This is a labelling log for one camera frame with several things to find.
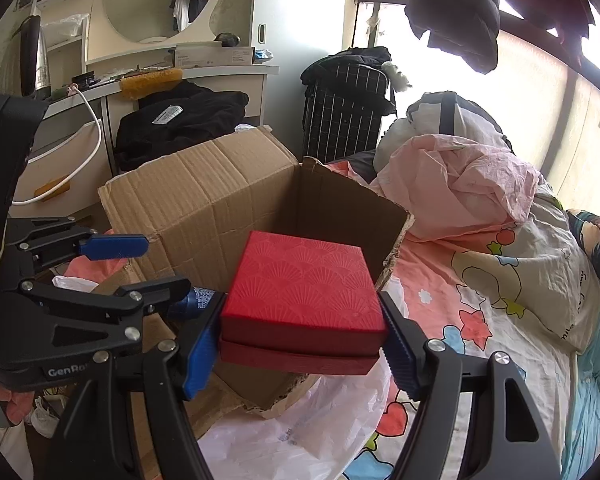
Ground white cable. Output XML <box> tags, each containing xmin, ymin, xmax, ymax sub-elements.
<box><xmin>10</xmin><ymin>87</ymin><xmax>104</xmax><ymax>206</ymax></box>

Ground cartoon printed bedsheet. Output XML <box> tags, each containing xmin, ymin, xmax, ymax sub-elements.
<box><xmin>344</xmin><ymin>180</ymin><xmax>600</xmax><ymax>480</ymax></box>

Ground red patterned gift box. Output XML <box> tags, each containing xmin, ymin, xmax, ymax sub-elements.
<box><xmin>218</xmin><ymin>230</ymin><xmax>390</xmax><ymax>377</ymax></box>

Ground pink quilt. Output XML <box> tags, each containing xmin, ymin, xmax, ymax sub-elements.
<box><xmin>377</xmin><ymin>133</ymin><xmax>544</xmax><ymax>244</ymax></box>

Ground black clothing pile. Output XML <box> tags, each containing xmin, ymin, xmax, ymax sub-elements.
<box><xmin>114</xmin><ymin>81</ymin><xmax>251</xmax><ymax>172</ymax></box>

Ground black hanging jacket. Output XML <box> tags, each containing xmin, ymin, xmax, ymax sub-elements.
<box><xmin>407</xmin><ymin>0</ymin><xmax>502</xmax><ymax>74</ymax></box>

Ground long white box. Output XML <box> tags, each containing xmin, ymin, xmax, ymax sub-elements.
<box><xmin>173</xmin><ymin>45</ymin><xmax>256</xmax><ymax>68</ymax></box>

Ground pink cloth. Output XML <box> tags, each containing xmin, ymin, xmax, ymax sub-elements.
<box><xmin>0</xmin><ymin>367</ymin><xmax>38</xmax><ymax>427</ymax></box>

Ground white shoe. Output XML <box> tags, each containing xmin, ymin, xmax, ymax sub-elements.
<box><xmin>29</xmin><ymin>395</ymin><xmax>62</xmax><ymax>439</ymax></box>

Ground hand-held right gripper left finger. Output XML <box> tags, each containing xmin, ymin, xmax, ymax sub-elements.
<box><xmin>55</xmin><ymin>292</ymin><xmax>228</xmax><ymax>480</ymax></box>

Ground white plastic bag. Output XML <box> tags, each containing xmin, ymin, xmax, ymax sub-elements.
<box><xmin>195</xmin><ymin>280</ymin><xmax>407</xmax><ymax>480</ymax></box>

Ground orange drawer handle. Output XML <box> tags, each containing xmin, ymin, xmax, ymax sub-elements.
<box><xmin>33</xmin><ymin>179</ymin><xmax>71</xmax><ymax>202</ymax></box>

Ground brown cardboard box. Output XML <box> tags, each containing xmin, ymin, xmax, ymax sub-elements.
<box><xmin>96</xmin><ymin>125</ymin><xmax>414</xmax><ymax>422</ymax></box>

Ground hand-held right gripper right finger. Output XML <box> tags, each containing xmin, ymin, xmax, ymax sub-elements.
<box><xmin>377</xmin><ymin>290</ymin><xmax>563</xmax><ymax>480</ymax></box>

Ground clear plastic bag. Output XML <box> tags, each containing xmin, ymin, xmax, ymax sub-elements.
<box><xmin>42</xmin><ymin>12</ymin><xmax>89</xmax><ymax>41</ymax></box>

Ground white plush toy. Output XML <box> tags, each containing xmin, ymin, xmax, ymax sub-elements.
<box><xmin>381</xmin><ymin>61</ymin><xmax>412</xmax><ymax>92</ymax></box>

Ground grey white pillow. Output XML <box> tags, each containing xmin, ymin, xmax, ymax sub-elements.
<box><xmin>372</xmin><ymin>91</ymin><xmax>514</xmax><ymax>171</ymax></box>

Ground white dressing table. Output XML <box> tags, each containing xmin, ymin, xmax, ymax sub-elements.
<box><xmin>0</xmin><ymin>0</ymin><xmax>282</xmax><ymax>207</ymax></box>

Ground black striped fabric hamper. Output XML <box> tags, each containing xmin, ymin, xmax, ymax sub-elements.
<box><xmin>300</xmin><ymin>47</ymin><xmax>397</xmax><ymax>164</ymax></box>

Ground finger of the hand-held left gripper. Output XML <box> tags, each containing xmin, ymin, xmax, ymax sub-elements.
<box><xmin>7</xmin><ymin>215</ymin><xmax>151</xmax><ymax>270</ymax></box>
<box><xmin>0</xmin><ymin>274</ymin><xmax>217</xmax><ymax>358</ymax></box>

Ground black silver flask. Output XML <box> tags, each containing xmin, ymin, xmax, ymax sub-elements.
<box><xmin>18</xmin><ymin>14</ymin><xmax>51</xmax><ymax>101</ymax></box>

